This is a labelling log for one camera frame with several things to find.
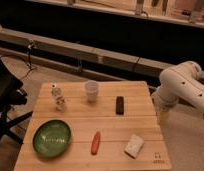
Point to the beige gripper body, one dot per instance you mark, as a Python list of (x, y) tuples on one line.
[(162, 114)]

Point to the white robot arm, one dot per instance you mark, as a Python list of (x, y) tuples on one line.
[(178, 82)]

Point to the white sponge block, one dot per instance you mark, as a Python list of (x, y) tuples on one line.
[(134, 145)]

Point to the black rectangular block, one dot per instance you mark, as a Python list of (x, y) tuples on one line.
[(120, 105)]

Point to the orange carrot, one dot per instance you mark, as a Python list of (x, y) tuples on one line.
[(95, 143)]

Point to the white plastic cup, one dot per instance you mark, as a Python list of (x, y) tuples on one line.
[(91, 88)]

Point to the green round plate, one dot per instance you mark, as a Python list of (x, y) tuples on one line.
[(52, 138)]

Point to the black office chair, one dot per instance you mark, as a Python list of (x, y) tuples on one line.
[(9, 96)]

